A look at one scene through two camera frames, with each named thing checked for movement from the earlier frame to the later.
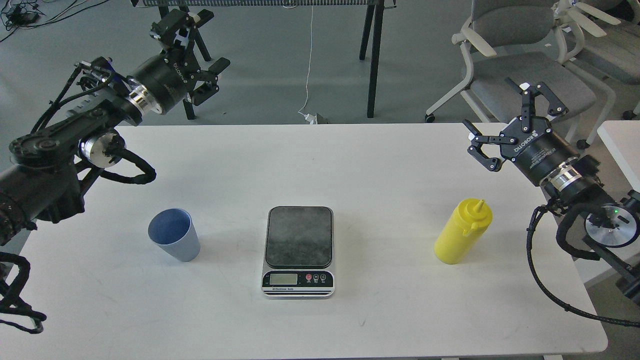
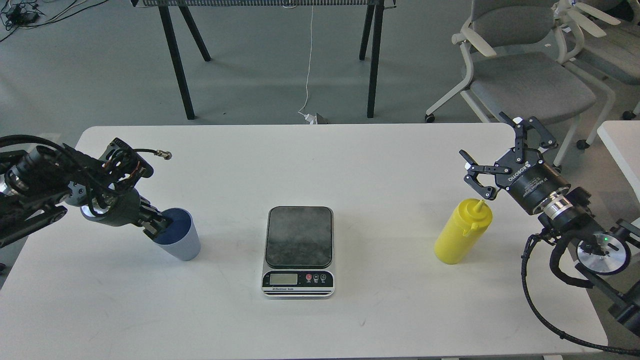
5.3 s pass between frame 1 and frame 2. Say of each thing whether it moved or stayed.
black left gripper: moved
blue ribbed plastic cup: stayed
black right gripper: moved
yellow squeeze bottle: stayed
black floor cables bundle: stayed
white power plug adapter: stayed
